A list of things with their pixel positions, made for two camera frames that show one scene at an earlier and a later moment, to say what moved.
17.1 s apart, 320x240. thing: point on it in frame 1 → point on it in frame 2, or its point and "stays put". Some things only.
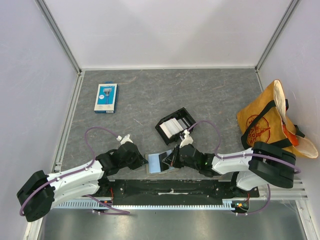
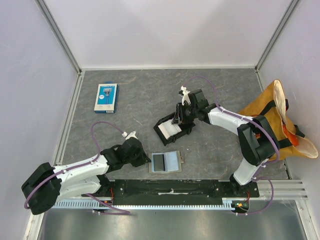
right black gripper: [178, 155] → [180, 115]
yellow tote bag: [267, 121] stays put
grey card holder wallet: [155, 165] stays put
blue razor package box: [107, 98] stays put
